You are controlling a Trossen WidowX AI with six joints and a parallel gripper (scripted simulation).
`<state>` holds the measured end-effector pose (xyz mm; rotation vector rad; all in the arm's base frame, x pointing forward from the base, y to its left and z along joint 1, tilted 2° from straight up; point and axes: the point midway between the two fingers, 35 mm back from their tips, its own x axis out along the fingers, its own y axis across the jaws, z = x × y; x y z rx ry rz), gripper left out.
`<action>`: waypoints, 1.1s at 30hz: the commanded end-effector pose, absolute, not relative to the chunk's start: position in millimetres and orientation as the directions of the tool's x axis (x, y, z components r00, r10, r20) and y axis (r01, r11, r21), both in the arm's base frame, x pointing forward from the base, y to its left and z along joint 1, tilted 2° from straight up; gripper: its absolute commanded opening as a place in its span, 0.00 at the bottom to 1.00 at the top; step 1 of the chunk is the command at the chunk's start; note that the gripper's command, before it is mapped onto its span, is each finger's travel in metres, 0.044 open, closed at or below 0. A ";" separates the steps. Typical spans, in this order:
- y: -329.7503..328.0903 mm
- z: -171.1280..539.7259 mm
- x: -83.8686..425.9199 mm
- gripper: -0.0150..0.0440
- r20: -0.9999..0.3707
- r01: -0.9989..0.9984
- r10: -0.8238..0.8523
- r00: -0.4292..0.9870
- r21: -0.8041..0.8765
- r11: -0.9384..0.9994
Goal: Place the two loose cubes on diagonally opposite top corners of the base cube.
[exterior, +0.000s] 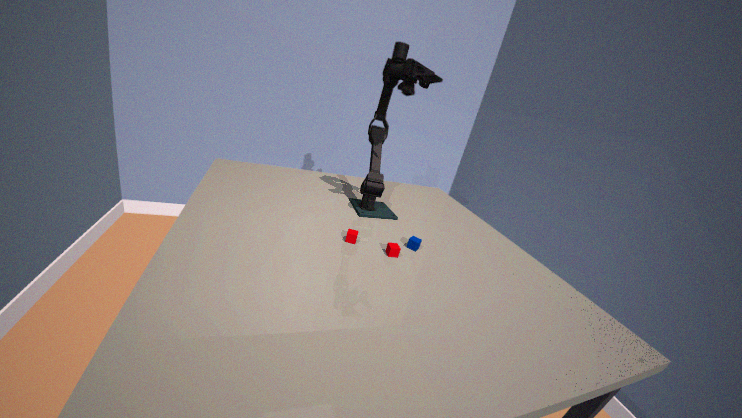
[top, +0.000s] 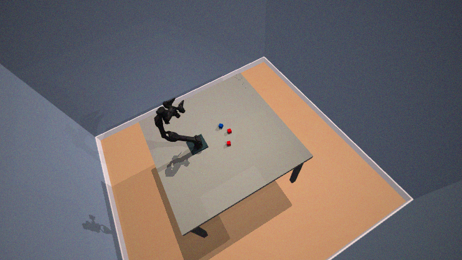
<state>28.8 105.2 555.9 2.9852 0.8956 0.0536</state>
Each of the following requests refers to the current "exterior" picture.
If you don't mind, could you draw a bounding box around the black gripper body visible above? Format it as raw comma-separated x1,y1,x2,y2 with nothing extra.
398,58,428,89

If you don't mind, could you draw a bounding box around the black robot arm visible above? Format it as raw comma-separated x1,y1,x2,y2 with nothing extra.
358,41,415,211

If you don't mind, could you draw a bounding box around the red cube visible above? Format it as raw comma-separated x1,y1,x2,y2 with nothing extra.
345,229,358,244
386,243,401,258

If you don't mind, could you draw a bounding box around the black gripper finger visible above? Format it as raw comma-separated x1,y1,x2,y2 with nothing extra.
425,74,443,87
411,60,435,79

